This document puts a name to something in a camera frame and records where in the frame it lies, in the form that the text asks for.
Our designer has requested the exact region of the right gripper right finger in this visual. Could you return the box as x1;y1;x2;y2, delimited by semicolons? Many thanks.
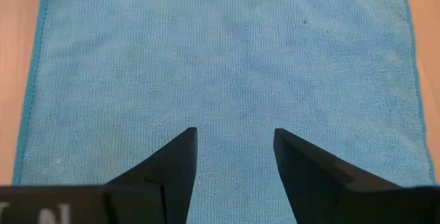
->
273;127;440;224

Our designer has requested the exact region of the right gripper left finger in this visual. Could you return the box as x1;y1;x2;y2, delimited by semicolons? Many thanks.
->
0;126;199;224

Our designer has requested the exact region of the blue microfiber towel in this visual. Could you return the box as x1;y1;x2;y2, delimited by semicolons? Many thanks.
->
12;0;437;224

